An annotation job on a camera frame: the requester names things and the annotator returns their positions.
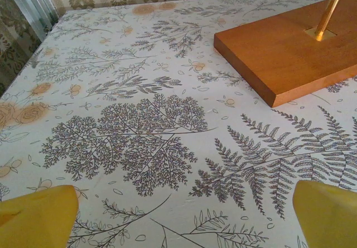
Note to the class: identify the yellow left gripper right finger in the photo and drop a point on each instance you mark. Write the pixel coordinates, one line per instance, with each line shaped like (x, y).
(329, 220)

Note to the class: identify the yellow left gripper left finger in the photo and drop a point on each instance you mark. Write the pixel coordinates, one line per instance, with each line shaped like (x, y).
(36, 220)

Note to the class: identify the aluminium frame post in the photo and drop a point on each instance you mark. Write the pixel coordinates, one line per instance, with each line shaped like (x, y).
(30, 5)

